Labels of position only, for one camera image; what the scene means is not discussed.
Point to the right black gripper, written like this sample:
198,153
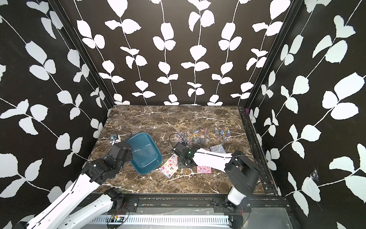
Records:
180,165

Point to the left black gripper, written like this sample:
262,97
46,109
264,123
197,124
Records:
130,156

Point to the pink sticker sheet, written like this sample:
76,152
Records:
202,169

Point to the teal plastic storage box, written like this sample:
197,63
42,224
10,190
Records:
146,156

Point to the blue holographic sticker sheet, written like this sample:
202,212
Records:
218,149

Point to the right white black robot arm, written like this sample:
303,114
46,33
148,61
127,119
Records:
243,173

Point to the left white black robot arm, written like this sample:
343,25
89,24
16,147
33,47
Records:
90,178

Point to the small circuit board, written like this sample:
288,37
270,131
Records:
116,219

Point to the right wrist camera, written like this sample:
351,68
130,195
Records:
179,149

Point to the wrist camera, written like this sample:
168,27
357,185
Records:
179,149
114,139

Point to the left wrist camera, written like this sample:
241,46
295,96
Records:
114,139

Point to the black front mounting rail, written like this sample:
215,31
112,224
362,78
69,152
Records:
183,203

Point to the white perforated cable duct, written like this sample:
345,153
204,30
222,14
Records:
168,220

